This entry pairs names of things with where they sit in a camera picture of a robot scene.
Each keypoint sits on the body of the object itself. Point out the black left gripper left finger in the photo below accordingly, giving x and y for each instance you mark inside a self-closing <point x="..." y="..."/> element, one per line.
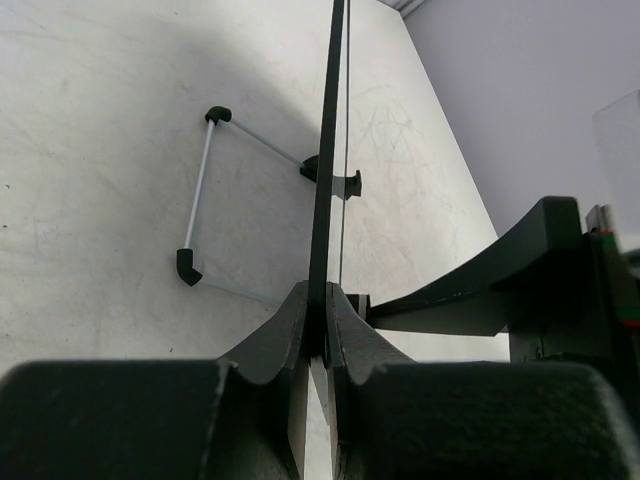
<point x="239" y="416"/>

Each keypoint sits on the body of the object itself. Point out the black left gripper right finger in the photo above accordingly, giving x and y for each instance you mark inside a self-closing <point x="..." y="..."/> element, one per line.
<point x="394" y="418"/>

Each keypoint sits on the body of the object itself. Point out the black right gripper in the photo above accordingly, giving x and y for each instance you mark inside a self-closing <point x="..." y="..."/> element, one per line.
<point x="562" y="289"/>

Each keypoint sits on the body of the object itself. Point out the small black-framed whiteboard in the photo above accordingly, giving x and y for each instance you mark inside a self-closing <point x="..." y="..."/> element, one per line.
<point x="327" y="245"/>

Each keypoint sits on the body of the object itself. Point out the metal wire whiteboard stand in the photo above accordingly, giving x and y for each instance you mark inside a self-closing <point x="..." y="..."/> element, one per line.
<point x="250" y="227"/>

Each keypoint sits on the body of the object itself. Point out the black blue whiteboard eraser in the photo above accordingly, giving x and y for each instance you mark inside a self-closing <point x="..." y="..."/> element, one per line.
<point x="361" y="303"/>

